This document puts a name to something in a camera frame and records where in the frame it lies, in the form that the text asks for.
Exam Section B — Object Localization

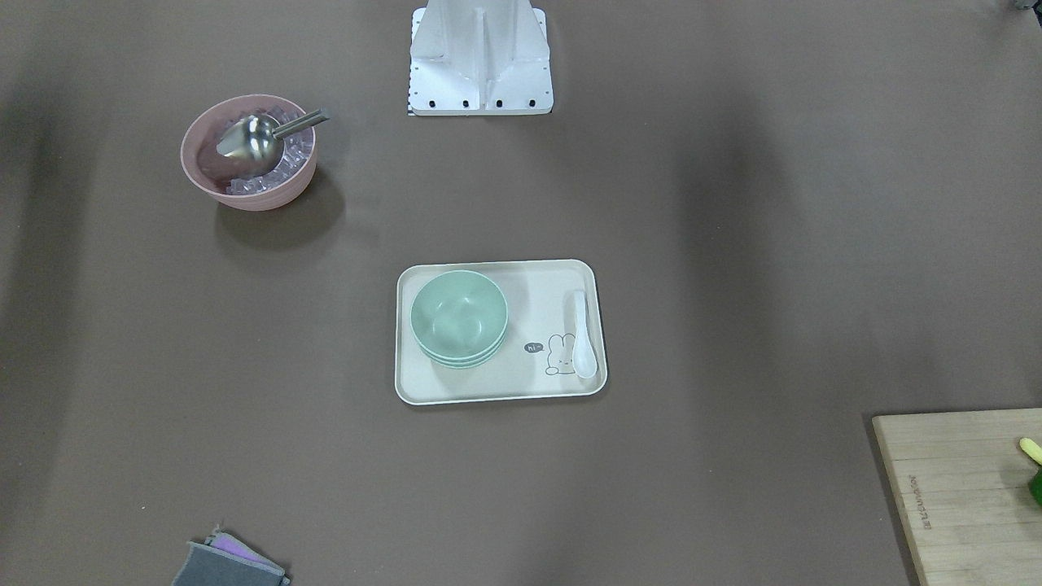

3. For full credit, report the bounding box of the pink bowl with ice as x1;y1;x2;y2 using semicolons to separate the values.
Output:
180;94;317;212

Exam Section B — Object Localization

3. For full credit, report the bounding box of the white ceramic spoon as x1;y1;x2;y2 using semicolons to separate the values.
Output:
572;290;598;379

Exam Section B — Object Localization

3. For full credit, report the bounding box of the wooden cutting board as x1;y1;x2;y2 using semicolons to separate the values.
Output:
872;408;1041;585

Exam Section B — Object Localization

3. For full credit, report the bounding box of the yellow plastic knife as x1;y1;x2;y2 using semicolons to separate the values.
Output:
1018;437;1042;466

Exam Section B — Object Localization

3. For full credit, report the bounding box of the cream rabbit tray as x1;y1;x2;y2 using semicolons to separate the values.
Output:
394;259;609;405

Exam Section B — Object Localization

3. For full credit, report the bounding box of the metal scoop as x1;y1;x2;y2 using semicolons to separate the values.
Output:
216;109;331;178

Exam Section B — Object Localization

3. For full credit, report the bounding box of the green bowl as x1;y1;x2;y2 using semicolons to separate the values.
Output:
427;350;498;370
421;338;506;368
410;269;510;357

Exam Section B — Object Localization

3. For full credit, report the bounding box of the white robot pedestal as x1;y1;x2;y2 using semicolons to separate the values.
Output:
410;1;550;60

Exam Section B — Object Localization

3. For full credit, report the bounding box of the green lime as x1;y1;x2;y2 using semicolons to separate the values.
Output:
1027;467;1042;507

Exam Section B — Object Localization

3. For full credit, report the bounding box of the green bowl on tray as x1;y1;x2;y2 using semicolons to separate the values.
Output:
427;350;498;370

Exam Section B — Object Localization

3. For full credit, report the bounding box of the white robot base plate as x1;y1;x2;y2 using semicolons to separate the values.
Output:
407;7;554;116

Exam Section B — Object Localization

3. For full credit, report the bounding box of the grey folded cloth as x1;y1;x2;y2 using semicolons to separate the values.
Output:
171;527;291;585

